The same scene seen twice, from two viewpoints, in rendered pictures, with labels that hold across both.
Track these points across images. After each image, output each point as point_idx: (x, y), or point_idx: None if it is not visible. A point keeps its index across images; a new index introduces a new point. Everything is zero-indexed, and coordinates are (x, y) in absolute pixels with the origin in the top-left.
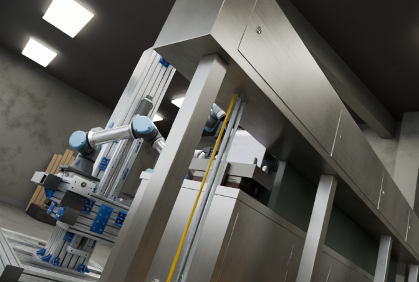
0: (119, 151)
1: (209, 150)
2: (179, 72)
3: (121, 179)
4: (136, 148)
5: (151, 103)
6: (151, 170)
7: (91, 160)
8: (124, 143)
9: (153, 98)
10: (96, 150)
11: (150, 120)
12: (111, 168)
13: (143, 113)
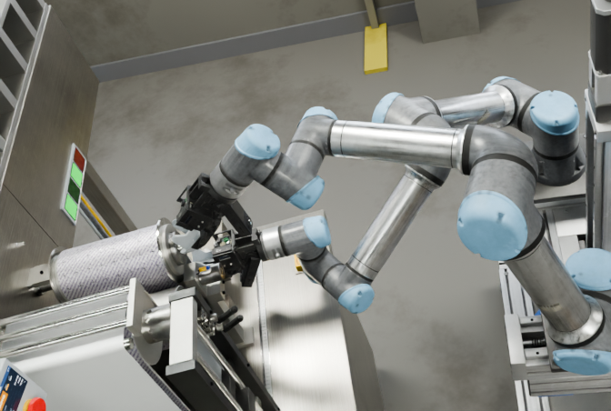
0: (585, 154)
1: (230, 234)
2: (95, 105)
3: (602, 236)
4: (604, 165)
5: (595, 11)
6: (570, 255)
7: (535, 149)
8: (586, 136)
9: None
10: (529, 131)
11: (375, 111)
12: (585, 193)
13: (591, 48)
